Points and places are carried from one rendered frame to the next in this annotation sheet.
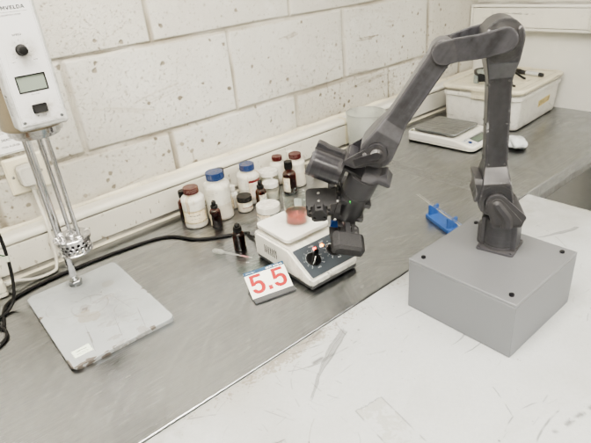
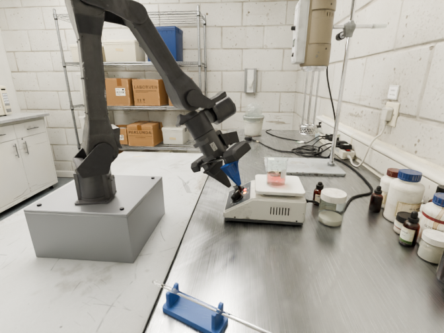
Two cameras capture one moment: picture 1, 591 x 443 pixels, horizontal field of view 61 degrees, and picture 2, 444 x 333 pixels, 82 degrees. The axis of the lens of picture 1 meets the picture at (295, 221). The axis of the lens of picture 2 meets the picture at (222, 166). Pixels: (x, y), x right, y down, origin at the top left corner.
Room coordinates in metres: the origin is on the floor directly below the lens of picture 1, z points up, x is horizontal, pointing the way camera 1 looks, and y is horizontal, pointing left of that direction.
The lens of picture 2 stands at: (1.31, -0.54, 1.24)
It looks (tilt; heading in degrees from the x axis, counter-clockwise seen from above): 18 degrees down; 133
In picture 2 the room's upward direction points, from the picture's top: straight up
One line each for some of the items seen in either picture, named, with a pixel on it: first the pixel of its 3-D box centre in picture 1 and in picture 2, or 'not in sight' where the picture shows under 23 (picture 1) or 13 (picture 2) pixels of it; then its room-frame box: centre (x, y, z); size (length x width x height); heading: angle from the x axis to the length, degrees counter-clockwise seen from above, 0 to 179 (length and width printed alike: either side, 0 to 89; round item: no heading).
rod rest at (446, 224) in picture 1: (442, 217); (193, 307); (1.07, -0.36, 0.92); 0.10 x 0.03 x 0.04; 15
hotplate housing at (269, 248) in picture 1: (301, 244); (267, 199); (0.97, -0.01, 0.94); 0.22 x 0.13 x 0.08; 36
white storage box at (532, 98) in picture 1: (501, 96); not in sight; (1.89, -0.83, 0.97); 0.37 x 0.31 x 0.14; 132
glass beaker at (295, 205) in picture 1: (295, 207); (275, 170); (0.99, 0.00, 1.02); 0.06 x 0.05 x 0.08; 14
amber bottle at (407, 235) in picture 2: (260, 192); (411, 227); (1.27, 0.09, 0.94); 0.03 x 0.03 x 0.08
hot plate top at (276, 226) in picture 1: (292, 223); (278, 184); (0.99, 0.01, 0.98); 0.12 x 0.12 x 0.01; 36
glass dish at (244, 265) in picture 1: (248, 264); not in sight; (0.96, 0.11, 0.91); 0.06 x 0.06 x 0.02
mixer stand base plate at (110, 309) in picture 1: (97, 308); (300, 165); (0.85, 0.42, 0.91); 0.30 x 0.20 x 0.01; 38
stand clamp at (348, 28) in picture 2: not in sight; (343, 31); (0.92, 0.53, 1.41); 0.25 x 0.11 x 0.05; 38
